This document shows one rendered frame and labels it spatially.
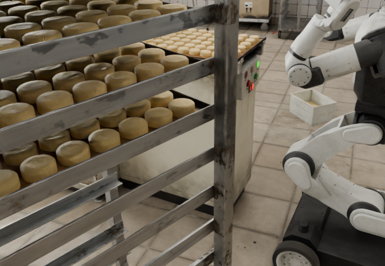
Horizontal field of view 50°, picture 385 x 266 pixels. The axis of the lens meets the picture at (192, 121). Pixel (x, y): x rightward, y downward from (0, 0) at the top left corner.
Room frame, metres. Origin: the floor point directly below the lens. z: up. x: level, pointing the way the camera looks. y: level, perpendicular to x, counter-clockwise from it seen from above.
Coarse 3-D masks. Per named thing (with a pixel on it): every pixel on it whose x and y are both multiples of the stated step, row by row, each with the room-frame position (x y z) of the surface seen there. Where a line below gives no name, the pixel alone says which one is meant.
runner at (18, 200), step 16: (208, 112) 0.67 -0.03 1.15; (160, 128) 0.59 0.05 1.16; (176, 128) 0.62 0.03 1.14; (192, 128) 0.64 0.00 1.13; (128, 144) 0.55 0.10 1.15; (144, 144) 0.57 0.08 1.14; (96, 160) 0.51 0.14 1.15; (112, 160) 0.53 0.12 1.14; (64, 176) 0.47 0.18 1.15; (80, 176) 0.49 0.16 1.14; (16, 192) 0.43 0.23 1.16; (32, 192) 0.44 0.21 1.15; (48, 192) 0.46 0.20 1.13; (0, 208) 0.41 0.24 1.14; (16, 208) 0.42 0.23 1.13
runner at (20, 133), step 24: (168, 72) 0.61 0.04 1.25; (192, 72) 0.65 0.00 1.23; (96, 96) 0.52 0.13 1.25; (120, 96) 0.55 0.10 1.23; (144, 96) 0.58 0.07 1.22; (24, 120) 0.45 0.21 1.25; (48, 120) 0.47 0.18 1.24; (72, 120) 0.49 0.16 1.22; (0, 144) 0.43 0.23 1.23; (24, 144) 0.44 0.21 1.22
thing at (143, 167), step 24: (192, 96) 1.77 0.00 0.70; (240, 120) 1.78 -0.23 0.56; (168, 144) 1.83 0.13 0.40; (192, 144) 1.77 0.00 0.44; (240, 144) 1.79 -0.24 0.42; (120, 168) 2.00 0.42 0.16; (144, 168) 1.91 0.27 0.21; (168, 168) 1.84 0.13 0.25; (240, 168) 1.80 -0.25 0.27; (168, 192) 1.85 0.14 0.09; (192, 192) 1.77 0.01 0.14; (240, 192) 1.82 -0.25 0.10
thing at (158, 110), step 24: (168, 96) 0.73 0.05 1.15; (96, 120) 0.64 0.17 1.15; (120, 120) 0.65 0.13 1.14; (144, 120) 0.63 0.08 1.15; (168, 120) 0.65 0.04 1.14; (48, 144) 0.57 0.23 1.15; (72, 144) 0.55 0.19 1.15; (96, 144) 0.56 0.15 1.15; (0, 168) 0.51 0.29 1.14; (24, 168) 0.49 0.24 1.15; (48, 168) 0.49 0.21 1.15; (0, 192) 0.44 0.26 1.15
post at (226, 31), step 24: (216, 0) 0.68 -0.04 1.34; (216, 24) 0.68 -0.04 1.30; (216, 48) 0.68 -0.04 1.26; (216, 72) 0.68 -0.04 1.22; (216, 96) 0.68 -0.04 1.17; (216, 120) 0.68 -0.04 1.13; (216, 144) 0.67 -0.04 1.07; (216, 168) 0.67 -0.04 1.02; (216, 192) 0.67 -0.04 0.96; (216, 216) 0.67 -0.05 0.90; (216, 240) 0.67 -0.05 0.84; (216, 264) 0.67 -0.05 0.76
